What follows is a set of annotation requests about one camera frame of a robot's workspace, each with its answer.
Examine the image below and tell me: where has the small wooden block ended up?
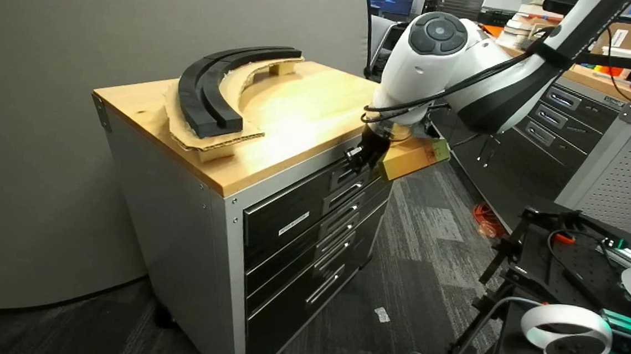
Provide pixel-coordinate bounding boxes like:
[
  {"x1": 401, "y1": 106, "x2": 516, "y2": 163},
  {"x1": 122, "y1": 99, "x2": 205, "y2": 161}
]
[
  {"x1": 268, "y1": 59, "x2": 297, "y2": 79},
  {"x1": 197, "y1": 145, "x2": 239, "y2": 166}
]

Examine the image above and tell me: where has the workbench with drawers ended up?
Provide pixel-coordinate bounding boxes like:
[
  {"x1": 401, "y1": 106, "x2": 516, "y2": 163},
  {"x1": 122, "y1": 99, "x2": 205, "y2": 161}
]
[{"x1": 443, "y1": 37, "x2": 631, "y2": 238}]

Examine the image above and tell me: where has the orange cable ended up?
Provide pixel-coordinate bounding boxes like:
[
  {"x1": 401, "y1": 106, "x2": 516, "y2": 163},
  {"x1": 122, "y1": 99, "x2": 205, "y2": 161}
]
[{"x1": 470, "y1": 201, "x2": 507, "y2": 239}]

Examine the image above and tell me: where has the black cable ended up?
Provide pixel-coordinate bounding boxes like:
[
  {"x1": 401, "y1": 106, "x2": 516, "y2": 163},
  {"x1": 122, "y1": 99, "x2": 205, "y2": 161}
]
[{"x1": 542, "y1": 227, "x2": 626, "y2": 301}]

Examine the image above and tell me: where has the stack of books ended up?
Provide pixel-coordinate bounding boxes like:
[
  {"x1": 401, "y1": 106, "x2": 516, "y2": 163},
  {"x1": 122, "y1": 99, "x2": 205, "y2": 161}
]
[{"x1": 493, "y1": 0, "x2": 566, "y2": 54}]

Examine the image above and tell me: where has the steel drawer cabinet wooden top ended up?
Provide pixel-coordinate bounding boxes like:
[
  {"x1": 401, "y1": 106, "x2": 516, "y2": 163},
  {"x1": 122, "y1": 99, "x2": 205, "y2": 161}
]
[{"x1": 74, "y1": 45, "x2": 458, "y2": 354}]

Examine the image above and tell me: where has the white perforated metal panel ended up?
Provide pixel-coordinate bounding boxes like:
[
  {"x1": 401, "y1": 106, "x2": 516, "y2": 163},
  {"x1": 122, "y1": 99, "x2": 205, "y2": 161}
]
[{"x1": 551, "y1": 104, "x2": 631, "y2": 239}]

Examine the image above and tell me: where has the office chair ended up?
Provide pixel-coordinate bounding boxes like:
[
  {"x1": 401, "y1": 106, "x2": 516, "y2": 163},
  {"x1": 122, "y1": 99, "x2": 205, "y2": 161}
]
[{"x1": 365, "y1": 14, "x2": 412, "y2": 84}]

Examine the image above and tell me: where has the black curved foam piece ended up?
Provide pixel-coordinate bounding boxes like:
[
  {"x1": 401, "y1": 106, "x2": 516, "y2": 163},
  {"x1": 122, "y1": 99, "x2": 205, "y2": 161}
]
[{"x1": 174, "y1": 39, "x2": 304, "y2": 146}]

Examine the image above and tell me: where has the chrome drawer handle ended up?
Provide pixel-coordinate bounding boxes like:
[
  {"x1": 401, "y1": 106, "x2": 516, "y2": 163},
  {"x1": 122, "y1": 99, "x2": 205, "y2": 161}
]
[
  {"x1": 313, "y1": 240, "x2": 353, "y2": 275},
  {"x1": 320, "y1": 201, "x2": 362, "y2": 234},
  {"x1": 305, "y1": 270, "x2": 346, "y2": 308},
  {"x1": 316, "y1": 220, "x2": 358, "y2": 254},
  {"x1": 330, "y1": 160, "x2": 372, "y2": 192},
  {"x1": 322, "y1": 180, "x2": 366, "y2": 216}
]

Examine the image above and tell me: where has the white hand controller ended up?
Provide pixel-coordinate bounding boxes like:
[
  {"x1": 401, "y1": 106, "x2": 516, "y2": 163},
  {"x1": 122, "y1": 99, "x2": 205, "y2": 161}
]
[{"x1": 518, "y1": 301, "x2": 615, "y2": 354}]

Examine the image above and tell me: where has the deep black drawer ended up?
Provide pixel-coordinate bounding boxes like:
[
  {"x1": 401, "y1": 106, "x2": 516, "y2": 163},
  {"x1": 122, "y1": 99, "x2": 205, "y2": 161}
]
[{"x1": 244, "y1": 231, "x2": 384, "y2": 354}]

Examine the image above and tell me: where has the grey cable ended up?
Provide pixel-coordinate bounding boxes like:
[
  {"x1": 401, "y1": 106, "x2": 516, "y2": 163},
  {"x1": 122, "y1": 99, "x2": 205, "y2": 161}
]
[{"x1": 447, "y1": 291, "x2": 542, "y2": 354}]

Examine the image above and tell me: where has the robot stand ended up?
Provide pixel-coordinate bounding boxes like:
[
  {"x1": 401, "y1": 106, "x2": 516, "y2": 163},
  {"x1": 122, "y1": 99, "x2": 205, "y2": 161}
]
[{"x1": 447, "y1": 201, "x2": 631, "y2": 354}]

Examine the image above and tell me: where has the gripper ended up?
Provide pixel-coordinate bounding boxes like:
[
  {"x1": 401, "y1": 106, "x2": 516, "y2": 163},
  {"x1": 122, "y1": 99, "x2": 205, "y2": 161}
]
[{"x1": 343, "y1": 127, "x2": 394, "y2": 177}]

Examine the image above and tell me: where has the curved cardboard sheet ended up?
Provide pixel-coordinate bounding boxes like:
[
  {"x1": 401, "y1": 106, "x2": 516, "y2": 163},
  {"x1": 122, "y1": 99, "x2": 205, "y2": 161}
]
[{"x1": 160, "y1": 47, "x2": 307, "y2": 160}]

